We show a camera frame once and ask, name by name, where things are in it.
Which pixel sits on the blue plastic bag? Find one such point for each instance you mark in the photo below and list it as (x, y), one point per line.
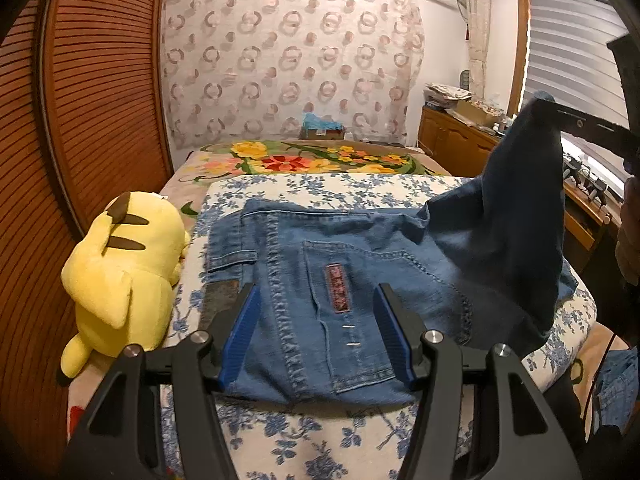
(320, 121)

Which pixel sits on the wooden louvered wardrobe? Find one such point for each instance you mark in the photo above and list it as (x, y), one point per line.
(100, 85)

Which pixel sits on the wooden window frame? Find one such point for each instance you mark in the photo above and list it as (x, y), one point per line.
(520, 50)

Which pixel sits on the flower print blanket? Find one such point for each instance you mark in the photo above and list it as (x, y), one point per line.
(300, 157)

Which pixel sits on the blue denim cloth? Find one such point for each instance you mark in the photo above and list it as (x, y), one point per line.
(615, 380)

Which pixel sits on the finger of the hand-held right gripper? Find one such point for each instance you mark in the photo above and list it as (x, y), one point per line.
(542, 96)
(590, 127)

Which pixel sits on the blue denim pants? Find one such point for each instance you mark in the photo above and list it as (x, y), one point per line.
(350, 260)

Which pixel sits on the beige tied curtain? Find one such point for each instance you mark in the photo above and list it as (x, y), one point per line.
(477, 35)

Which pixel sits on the folded floral cloth stack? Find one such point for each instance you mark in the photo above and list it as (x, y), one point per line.
(447, 94)

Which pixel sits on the circle pattern sheer curtain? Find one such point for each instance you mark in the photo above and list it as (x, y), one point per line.
(300, 60)

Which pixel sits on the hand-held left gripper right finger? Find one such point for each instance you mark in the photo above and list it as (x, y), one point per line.
(395, 335)

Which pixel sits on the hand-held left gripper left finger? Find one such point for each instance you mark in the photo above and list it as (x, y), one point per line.
(242, 335)

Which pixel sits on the yellow plush toy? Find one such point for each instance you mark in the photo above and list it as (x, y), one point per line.
(125, 270)

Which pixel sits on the person's right hand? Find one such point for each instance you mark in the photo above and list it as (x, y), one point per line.
(630, 250)

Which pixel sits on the wooden side cabinet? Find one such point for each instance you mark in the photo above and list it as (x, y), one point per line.
(450, 135)

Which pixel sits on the grey striped window blind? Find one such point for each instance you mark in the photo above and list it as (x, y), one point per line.
(565, 35)

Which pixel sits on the small cardboard box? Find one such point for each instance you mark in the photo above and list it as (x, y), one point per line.
(322, 134)

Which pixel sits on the spare black gripper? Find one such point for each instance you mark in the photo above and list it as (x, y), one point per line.
(595, 190)

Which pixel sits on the open cardboard box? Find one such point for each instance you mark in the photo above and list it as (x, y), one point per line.
(475, 112)

